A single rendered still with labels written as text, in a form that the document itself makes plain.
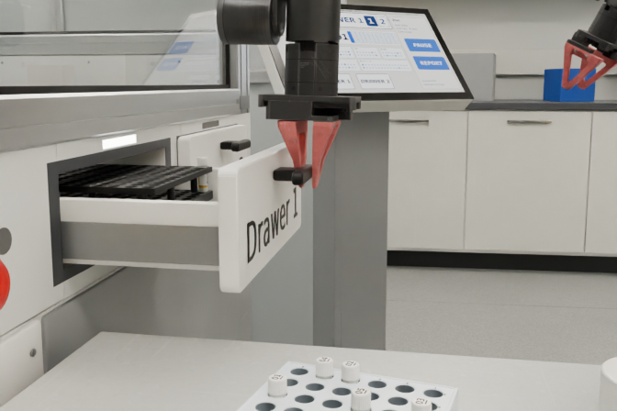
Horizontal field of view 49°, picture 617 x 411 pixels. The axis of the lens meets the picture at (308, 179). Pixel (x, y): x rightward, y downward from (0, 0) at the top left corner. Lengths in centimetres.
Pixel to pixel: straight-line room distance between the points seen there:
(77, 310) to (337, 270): 110
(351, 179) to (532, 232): 219
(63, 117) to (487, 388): 44
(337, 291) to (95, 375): 119
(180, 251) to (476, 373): 28
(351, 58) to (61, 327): 113
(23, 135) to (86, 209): 9
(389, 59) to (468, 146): 200
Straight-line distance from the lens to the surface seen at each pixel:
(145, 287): 85
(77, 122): 69
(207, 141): 100
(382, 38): 175
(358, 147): 171
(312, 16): 71
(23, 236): 62
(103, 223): 65
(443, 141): 365
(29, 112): 62
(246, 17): 73
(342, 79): 159
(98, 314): 75
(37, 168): 63
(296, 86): 71
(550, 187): 376
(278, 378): 46
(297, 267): 247
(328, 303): 178
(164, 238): 63
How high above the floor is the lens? 100
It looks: 8 degrees down
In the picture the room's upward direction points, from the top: straight up
